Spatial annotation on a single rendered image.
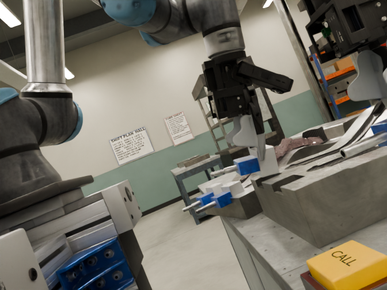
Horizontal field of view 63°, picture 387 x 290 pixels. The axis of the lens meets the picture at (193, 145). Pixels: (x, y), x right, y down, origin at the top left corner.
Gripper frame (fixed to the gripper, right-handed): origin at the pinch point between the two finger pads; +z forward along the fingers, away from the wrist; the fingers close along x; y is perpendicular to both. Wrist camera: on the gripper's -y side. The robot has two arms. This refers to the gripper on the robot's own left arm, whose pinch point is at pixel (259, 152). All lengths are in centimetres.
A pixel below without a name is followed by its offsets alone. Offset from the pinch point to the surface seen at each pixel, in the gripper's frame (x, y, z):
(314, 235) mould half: 20.2, 0.6, 9.8
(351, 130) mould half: -4.9, -23.1, 1.6
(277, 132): -426, -159, 58
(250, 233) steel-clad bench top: 1.7, 5.9, 15.3
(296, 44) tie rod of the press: -115, -67, -33
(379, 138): 29.1, -5.4, -3.5
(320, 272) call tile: 33.0, 6.0, 7.1
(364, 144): 29.1, -3.5, -3.4
